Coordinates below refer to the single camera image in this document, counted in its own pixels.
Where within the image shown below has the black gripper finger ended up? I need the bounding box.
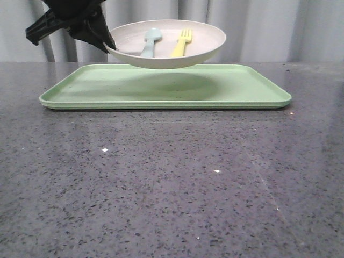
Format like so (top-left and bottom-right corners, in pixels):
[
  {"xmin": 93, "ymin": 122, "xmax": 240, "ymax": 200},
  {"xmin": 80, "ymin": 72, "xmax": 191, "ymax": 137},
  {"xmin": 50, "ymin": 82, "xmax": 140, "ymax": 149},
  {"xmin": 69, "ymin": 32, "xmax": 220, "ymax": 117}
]
[
  {"xmin": 68, "ymin": 23, "xmax": 109, "ymax": 53},
  {"xmin": 86, "ymin": 6, "xmax": 116, "ymax": 50}
]

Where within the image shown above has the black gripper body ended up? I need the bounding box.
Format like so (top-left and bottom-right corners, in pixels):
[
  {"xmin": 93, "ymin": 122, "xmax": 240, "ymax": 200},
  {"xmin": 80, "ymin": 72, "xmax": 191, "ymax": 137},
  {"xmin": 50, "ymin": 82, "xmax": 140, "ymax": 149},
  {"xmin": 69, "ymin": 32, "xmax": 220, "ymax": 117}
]
[{"xmin": 25, "ymin": 0, "xmax": 102, "ymax": 46}]

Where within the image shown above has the light green plastic tray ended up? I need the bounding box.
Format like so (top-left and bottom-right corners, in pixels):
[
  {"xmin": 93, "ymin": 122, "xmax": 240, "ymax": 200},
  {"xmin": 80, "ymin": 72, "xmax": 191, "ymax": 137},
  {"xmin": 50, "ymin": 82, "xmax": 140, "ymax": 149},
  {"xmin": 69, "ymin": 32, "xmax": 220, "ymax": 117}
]
[{"xmin": 39, "ymin": 64, "xmax": 292, "ymax": 110}]

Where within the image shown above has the yellow plastic fork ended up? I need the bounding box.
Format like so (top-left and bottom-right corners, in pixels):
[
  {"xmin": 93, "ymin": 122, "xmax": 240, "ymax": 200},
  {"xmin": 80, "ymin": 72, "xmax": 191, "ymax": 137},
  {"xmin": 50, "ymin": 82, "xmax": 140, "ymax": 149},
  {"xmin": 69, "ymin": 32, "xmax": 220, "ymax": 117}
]
[{"xmin": 170, "ymin": 29, "xmax": 192, "ymax": 58}]

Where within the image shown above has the cream round plate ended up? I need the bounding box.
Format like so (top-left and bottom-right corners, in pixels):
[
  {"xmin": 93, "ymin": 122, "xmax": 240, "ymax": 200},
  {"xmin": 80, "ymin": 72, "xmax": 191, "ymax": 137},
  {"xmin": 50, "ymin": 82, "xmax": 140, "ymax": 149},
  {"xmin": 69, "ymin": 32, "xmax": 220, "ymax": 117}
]
[{"xmin": 105, "ymin": 19, "xmax": 226, "ymax": 69}]

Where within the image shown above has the grey pleated curtain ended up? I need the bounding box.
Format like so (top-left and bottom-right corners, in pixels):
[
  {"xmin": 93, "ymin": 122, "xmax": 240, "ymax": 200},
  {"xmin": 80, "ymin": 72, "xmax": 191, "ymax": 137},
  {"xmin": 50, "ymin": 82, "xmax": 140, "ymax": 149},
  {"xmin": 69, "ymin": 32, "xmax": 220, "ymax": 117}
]
[{"xmin": 1, "ymin": 1, "xmax": 343, "ymax": 63}]

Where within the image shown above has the light blue plastic spoon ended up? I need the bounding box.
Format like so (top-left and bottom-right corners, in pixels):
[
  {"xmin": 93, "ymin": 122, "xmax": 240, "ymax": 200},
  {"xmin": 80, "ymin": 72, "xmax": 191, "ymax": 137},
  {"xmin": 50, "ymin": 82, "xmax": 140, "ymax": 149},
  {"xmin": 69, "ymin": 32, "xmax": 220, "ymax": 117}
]
[{"xmin": 140, "ymin": 27, "xmax": 162, "ymax": 58}]

